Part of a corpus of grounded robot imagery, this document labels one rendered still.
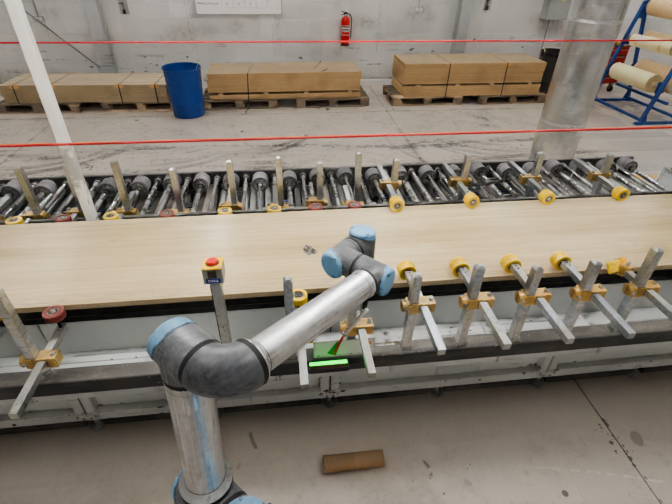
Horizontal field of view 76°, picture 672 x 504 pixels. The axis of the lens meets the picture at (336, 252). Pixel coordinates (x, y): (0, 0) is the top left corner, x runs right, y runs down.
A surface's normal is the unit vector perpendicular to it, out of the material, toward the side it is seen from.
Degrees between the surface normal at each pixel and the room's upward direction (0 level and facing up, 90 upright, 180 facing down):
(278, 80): 90
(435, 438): 0
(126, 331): 90
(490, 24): 90
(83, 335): 90
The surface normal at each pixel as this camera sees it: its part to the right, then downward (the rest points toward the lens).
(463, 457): 0.02, -0.82
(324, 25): 0.12, 0.58
